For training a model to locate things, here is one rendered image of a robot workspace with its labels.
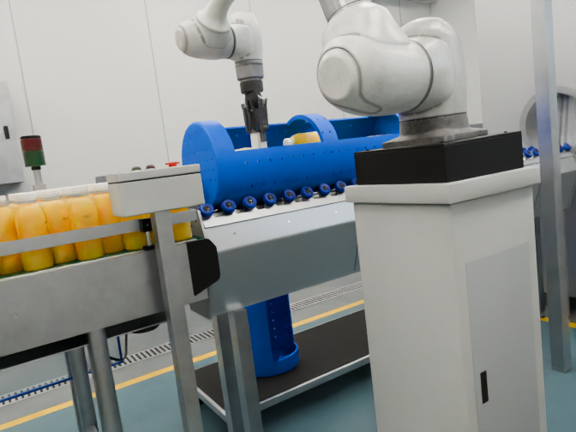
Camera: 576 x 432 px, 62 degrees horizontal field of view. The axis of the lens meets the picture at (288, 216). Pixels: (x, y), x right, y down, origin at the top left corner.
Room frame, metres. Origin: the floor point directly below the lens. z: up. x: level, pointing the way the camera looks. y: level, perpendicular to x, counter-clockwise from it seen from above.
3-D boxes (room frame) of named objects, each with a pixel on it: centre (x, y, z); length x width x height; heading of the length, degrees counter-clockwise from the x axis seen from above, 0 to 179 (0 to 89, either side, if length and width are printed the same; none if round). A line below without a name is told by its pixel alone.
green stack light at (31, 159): (1.62, 0.81, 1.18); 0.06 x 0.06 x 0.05
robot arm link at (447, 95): (1.15, -0.36, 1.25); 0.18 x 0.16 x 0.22; 130
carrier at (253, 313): (2.16, 0.17, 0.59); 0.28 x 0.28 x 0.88
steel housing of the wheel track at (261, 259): (2.10, -0.59, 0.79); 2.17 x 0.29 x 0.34; 123
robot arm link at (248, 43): (1.60, 0.08, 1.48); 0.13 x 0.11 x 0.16; 129
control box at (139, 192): (1.17, 0.31, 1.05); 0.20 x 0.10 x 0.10; 123
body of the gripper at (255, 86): (1.61, 0.07, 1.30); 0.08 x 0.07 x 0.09; 33
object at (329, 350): (2.35, -0.17, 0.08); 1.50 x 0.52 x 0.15; 122
